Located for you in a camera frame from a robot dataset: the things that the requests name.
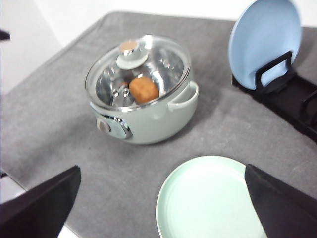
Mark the black plate rack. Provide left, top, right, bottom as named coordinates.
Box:
left=232, top=51, right=317, bottom=143

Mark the blue plate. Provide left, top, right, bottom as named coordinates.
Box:
left=228, top=0, right=301, bottom=90

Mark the green electric steamer pot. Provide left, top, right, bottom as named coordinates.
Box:
left=86, top=34, right=199, bottom=144

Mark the green plate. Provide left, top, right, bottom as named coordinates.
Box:
left=156, top=156, right=267, bottom=238

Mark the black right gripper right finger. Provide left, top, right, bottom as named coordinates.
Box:
left=245, top=164, right=317, bottom=238

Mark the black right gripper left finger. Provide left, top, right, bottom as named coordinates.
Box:
left=0, top=165, right=81, bottom=238

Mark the brown potato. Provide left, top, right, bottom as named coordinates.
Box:
left=129, top=77, right=159, bottom=104

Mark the glass pot lid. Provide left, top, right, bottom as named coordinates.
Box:
left=85, top=35, right=191, bottom=111

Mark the grey table mat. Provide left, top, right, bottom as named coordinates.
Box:
left=0, top=13, right=317, bottom=238

